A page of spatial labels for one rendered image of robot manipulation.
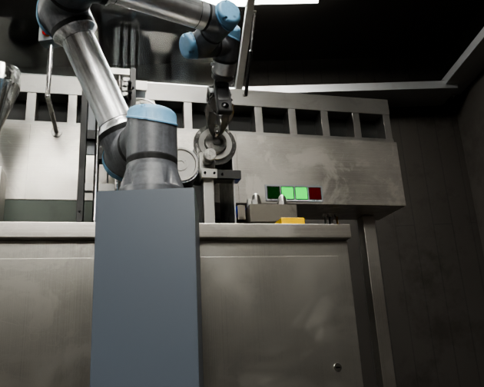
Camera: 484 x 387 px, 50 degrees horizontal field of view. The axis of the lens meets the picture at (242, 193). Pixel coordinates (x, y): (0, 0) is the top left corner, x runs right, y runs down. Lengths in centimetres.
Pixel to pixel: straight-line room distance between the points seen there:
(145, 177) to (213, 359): 50
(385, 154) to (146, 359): 163
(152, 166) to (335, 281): 62
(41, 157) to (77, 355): 96
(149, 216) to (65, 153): 105
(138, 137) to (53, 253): 38
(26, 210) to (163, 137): 95
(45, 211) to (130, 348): 107
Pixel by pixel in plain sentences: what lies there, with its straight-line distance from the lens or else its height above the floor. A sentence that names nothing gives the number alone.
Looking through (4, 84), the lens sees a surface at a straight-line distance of 190.
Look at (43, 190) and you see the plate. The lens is 203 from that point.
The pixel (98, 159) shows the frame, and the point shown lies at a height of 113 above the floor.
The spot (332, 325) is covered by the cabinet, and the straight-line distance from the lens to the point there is 144.
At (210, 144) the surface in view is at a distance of 173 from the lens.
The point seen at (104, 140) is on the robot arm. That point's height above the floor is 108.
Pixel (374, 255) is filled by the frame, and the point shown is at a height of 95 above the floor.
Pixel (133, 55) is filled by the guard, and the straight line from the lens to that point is 220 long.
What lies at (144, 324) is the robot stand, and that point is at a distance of 102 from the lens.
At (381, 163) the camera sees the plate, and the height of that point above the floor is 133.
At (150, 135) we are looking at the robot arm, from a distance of 116.
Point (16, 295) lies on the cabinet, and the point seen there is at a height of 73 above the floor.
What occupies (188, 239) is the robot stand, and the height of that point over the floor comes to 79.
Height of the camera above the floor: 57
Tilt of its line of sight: 17 degrees up
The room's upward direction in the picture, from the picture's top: 3 degrees counter-clockwise
